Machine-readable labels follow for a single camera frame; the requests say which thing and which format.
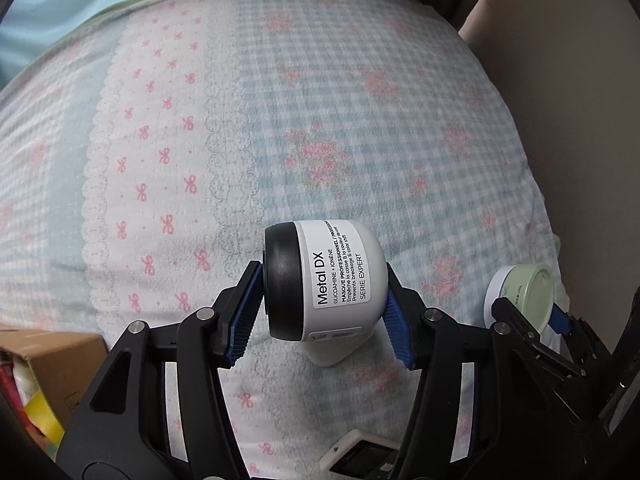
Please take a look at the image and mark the green-lidded small jar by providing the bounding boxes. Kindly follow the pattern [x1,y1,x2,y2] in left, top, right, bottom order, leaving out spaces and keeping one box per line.
[484,263,554,334]

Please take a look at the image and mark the red cardboard box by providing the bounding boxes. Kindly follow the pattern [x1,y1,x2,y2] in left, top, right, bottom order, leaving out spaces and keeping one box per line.
[0,365,27,422]

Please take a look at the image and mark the black-lidded white cream jar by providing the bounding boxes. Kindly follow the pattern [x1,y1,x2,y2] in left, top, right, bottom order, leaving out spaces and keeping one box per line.
[262,219,388,342]

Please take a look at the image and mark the white remote control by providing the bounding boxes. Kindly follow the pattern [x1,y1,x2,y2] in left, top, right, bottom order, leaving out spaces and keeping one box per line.
[319,429,400,479]

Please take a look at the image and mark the open cardboard box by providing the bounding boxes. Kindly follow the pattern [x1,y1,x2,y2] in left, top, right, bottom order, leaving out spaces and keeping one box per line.
[1,325,107,457]

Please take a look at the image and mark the yellow tape roll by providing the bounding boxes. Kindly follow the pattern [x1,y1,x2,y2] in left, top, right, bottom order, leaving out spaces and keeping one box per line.
[25,390,64,448]

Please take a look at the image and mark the checkered floral bedsheet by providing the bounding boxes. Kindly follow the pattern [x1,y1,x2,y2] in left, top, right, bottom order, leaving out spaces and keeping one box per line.
[0,0,572,480]

